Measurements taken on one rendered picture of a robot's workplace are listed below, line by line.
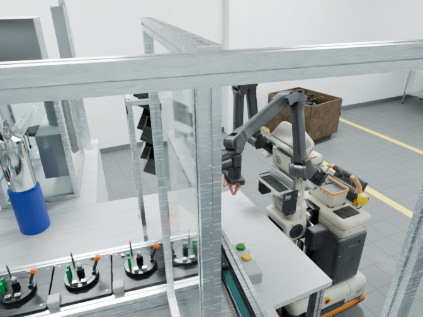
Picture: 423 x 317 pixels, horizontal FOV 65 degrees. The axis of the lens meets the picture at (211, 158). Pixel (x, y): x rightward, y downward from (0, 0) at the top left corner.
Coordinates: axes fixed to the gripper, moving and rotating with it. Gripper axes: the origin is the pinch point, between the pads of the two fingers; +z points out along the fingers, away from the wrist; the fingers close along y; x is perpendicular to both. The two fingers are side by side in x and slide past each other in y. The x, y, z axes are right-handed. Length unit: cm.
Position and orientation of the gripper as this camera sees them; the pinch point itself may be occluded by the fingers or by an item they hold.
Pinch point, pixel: (233, 193)
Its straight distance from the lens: 151.2
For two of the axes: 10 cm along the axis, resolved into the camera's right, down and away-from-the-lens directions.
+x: 9.6, -1.1, 2.5
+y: 2.8, 4.1, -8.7
